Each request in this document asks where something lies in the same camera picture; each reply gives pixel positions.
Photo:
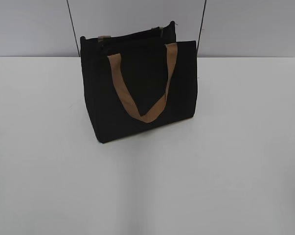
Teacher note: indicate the black tote bag tan handles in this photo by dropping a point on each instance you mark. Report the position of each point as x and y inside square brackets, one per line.
[138, 82]

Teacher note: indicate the thin black line right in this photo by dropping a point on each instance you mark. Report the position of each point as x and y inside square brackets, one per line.
[201, 27]

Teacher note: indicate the thin black line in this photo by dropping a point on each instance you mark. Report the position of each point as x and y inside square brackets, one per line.
[73, 29]
[201, 27]

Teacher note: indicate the thin black line left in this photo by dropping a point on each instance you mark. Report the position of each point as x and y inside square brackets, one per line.
[73, 29]

